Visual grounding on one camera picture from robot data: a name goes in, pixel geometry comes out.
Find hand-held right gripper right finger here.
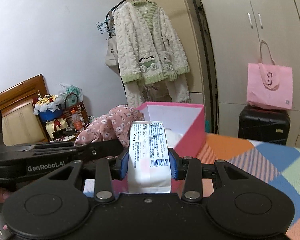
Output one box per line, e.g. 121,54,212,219
168,149,249,202

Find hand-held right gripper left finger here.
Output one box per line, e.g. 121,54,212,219
47,152,130,202

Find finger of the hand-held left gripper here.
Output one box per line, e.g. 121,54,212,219
75,140,123,161

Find white tissue packet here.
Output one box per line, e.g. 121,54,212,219
128,121,172,194

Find white plush toy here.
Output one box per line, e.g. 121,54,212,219
165,127,185,150

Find pink cardboard box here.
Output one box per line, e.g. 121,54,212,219
135,102,205,158

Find orange drink bottle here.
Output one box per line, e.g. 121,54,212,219
71,109,84,132

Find wooden headboard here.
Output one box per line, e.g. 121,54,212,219
0,74,49,147

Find woven basket bag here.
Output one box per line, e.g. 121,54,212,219
63,93,89,128

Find cream handbag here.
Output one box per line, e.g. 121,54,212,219
45,119,67,140

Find plastic bag with green pack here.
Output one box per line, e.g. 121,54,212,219
59,82,83,103

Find flower bouquet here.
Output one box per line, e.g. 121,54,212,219
33,91,63,128

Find fluffy white pants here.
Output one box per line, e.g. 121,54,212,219
125,75,190,108

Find black pole stand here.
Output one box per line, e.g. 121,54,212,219
187,0,219,134

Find beige canvas tote bag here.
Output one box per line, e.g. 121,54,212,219
105,17,119,68

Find black suitcase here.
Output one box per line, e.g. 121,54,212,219
238,105,291,146

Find fluffy white green jacket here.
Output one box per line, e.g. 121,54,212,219
114,0,192,85

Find pink tote bag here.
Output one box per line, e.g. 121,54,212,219
246,41,293,110

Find bunch of blue hangers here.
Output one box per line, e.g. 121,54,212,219
96,12,115,34

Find beige wardrobe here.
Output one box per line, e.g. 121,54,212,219
194,0,300,145

